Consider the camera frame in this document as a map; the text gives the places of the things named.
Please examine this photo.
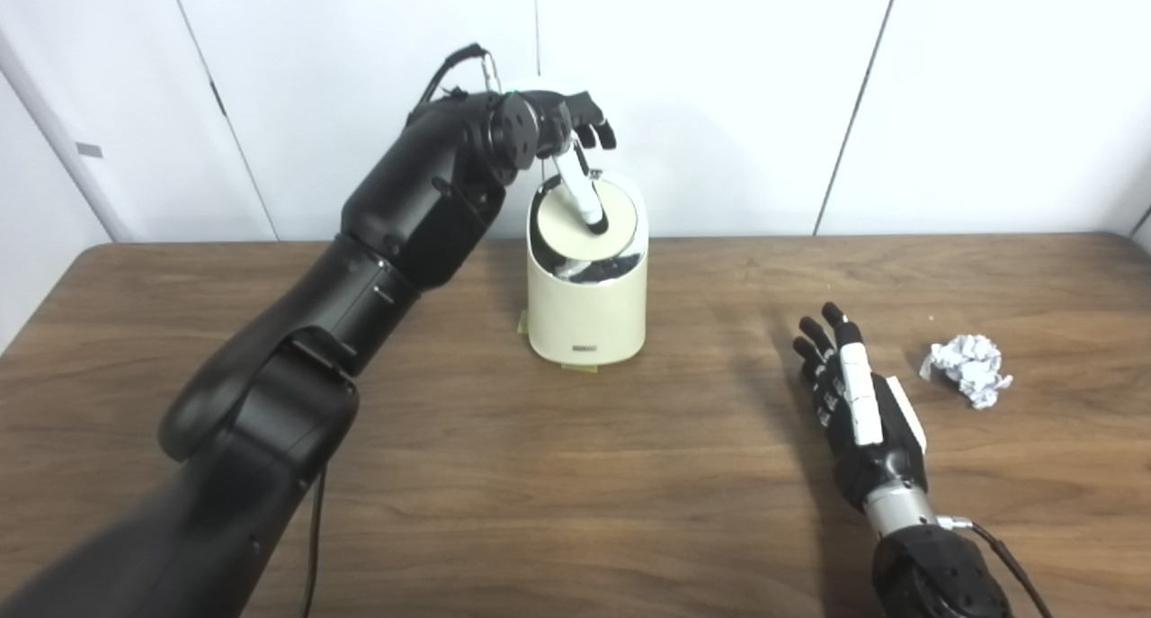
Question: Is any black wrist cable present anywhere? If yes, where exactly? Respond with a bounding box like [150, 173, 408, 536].
[935, 515, 1055, 618]
[301, 44, 500, 618]

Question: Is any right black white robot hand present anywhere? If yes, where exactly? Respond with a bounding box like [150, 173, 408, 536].
[792, 302, 929, 511]

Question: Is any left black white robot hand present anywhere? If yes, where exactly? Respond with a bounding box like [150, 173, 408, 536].
[526, 90, 618, 235]

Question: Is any white paper ball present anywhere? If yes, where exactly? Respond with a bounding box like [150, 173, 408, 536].
[919, 334, 1013, 409]

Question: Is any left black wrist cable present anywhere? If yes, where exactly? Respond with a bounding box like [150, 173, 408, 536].
[301, 44, 500, 618]

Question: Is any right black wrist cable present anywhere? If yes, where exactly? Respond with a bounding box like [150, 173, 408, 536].
[935, 515, 1055, 618]

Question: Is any cream round bin lid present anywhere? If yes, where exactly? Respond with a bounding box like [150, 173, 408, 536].
[536, 180, 639, 261]

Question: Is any cream-colored round bin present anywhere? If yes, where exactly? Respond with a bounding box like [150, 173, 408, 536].
[525, 173, 648, 365]

